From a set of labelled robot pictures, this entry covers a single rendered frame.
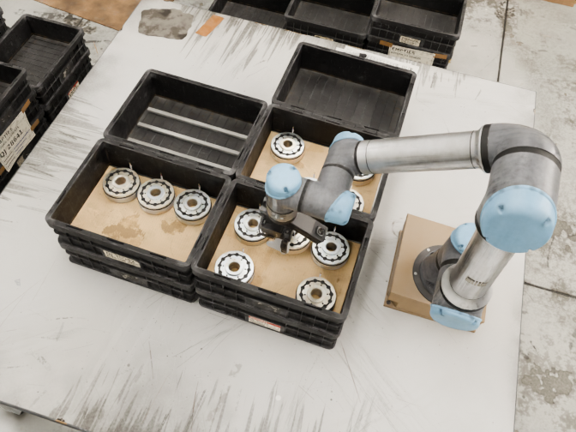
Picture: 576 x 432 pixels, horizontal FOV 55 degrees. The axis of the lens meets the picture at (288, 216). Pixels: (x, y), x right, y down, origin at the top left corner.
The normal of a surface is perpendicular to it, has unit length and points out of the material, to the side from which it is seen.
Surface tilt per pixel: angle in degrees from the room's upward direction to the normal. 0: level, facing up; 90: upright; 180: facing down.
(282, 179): 8
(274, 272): 0
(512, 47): 0
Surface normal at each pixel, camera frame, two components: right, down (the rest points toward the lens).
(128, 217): 0.06, -0.54
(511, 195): -0.46, -0.56
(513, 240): -0.33, 0.73
